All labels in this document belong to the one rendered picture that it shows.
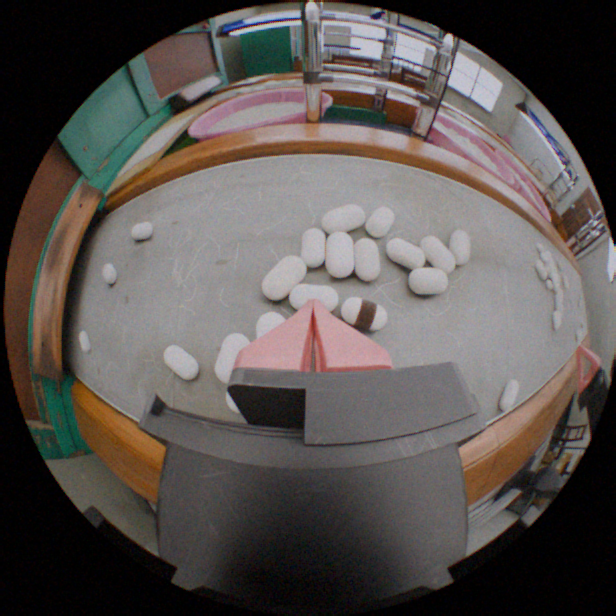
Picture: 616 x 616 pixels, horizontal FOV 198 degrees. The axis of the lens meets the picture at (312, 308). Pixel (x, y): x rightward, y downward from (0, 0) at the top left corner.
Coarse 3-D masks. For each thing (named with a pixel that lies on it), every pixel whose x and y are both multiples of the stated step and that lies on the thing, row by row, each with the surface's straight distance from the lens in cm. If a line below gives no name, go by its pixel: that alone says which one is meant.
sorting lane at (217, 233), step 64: (192, 192) 26; (256, 192) 21; (320, 192) 20; (384, 192) 22; (448, 192) 28; (128, 256) 28; (192, 256) 20; (256, 256) 17; (384, 256) 17; (512, 256) 32; (128, 320) 24; (192, 320) 17; (256, 320) 15; (448, 320) 18; (512, 320) 27; (576, 320) 84; (128, 384) 24; (192, 384) 17
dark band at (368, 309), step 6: (366, 300) 14; (360, 306) 13; (366, 306) 13; (372, 306) 13; (360, 312) 13; (366, 312) 13; (372, 312) 13; (360, 318) 13; (366, 318) 13; (372, 318) 13; (354, 324) 13; (360, 324) 13; (366, 324) 13
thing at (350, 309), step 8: (344, 304) 13; (352, 304) 13; (360, 304) 13; (344, 312) 13; (352, 312) 13; (376, 312) 13; (384, 312) 14; (352, 320) 13; (376, 320) 13; (384, 320) 14; (376, 328) 14
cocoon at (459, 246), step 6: (456, 234) 20; (462, 234) 20; (450, 240) 21; (456, 240) 20; (462, 240) 20; (468, 240) 21; (450, 246) 20; (456, 246) 19; (462, 246) 19; (468, 246) 20; (456, 252) 19; (462, 252) 19; (468, 252) 20; (456, 258) 19; (462, 258) 19; (468, 258) 20; (456, 264) 20; (462, 264) 20
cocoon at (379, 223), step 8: (384, 208) 18; (376, 216) 17; (384, 216) 17; (392, 216) 18; (368, 224) 17; (376, 224) 16; (384, 224) 17; (368, 232) 17; (376, 232) 16; (384, 232) 17
